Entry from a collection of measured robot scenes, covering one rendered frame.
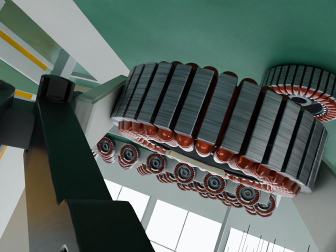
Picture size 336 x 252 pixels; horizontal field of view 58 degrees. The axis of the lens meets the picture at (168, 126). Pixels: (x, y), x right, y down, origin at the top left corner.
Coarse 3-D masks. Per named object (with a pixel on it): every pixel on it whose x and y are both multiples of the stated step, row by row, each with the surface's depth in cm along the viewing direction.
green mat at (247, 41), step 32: (96, 0) 41; (128, 0) 39; (160, 0) 36; (192, 0) 34; (224, 0) 32; (256, 0) 31; (288, 0) 29; (320, 0) 28; (128, 32) 47; (160, 32) 43; (192, 32) 40; (224, 32) 38; (256, 32) 35; (288, 32) 33; (320, 32) 32; (128, 64) 59; (224, 64) 45; (256, 64) 42; (288, 64) 39; (320, 64) 37
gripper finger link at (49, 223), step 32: (64, 96) 11; (64, 128) 9; (32, 160) 9; (64, 160) 7; (32, 192) 8; (64, 192) 6; (96, 192) 7; (32, 224) 8; (64, 224) 5; (96, 224) 5; (128, 224) 5
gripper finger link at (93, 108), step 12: (108, 84) 15; (120, 84) 16; (84, 96) 12; (96, 96) 12; (108, 96) 14; (84, 108) 12; (96, 108) 12; (108, 108) 15; (84, 120) 12; (96, 120) 13; (108, 120) 16; (84, 132) 12; (96, 132) 14
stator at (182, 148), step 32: (160, 64) 13; (192, 64) 13; (128, 96) 14; (160, 96) 13; (192, 96) 12; (224, 96) 12; (256, 96) 12; (288, 96) 13; (128, 128) 14; (160, 128) 13; (192, 128) 12; (224, 128) 12; (256, 128) 12; (288, 128) 12; (320, 128) 13; (192, 160) 20; (224, 160) 12; (256, 160) 12; (288, 160) 12; (320, 160) 14; (288, 192) 14
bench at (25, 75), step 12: (0, 48) 89; (12, 48) 93; (0, 60) 93; (12, 60) 94; (24, 60) 97; (60, 60) 120; (72, 60) 122; (0, 72) 110; (12, 72) 103; (24, 72) 99; (36, 72) 103; (60, 72) 118; (12, 84) 124; (24, 84) 115; (36, 84) 107
